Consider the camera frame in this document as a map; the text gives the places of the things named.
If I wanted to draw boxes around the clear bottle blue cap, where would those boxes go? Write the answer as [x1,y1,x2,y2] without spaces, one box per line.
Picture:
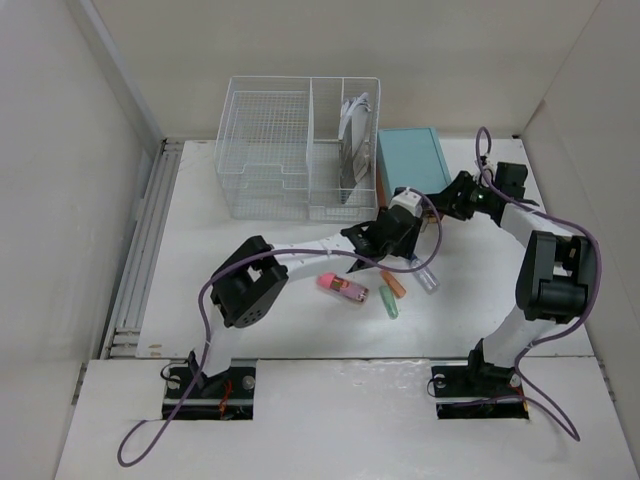
[409,256,440,294]

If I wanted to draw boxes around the orange translucent case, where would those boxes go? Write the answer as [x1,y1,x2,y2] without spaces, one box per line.
[380,270,406,298]

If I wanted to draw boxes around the white wire desk organizer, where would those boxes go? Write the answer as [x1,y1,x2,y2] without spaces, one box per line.
[214,76,381,223]

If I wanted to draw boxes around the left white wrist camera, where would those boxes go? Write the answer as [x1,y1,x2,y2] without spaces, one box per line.
[389,188,423,218]

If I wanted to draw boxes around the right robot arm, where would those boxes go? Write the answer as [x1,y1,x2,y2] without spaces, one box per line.
[429,162,599,395]

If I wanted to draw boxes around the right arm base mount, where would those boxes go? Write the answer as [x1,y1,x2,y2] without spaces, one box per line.
[428,348,529,420]

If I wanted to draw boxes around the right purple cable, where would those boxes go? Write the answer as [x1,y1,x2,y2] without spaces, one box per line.
[473,125,601,442]

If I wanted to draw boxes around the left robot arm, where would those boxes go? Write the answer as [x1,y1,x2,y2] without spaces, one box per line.
[189,205,422,397]

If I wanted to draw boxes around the aluminium rail frame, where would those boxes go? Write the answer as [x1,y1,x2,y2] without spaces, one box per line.
[97,139,184,360]

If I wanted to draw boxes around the teal orange drawer cabinet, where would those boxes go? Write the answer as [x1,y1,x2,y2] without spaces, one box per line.
[376,127,452,205]

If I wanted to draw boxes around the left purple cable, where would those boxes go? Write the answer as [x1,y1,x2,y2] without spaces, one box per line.
[117,187,442,468]

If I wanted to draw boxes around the pink capped marker tube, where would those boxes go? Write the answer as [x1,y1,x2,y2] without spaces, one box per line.
[316,273,369,303]

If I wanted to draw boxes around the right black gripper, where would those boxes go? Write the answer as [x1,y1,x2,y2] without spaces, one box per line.
[425,170,498,220]

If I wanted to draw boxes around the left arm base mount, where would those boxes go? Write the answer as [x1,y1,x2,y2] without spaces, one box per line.
[160,355,257,421]

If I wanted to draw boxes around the purple cable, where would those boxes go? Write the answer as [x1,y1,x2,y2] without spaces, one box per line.
[117,187,442,468]
[473,125,601,442]

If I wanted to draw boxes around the green translucent case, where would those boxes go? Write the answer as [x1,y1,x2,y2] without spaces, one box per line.
[379,285,399,319]

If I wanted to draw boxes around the grey setup guide booklet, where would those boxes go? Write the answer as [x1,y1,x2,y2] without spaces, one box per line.
[338,92,372,204]

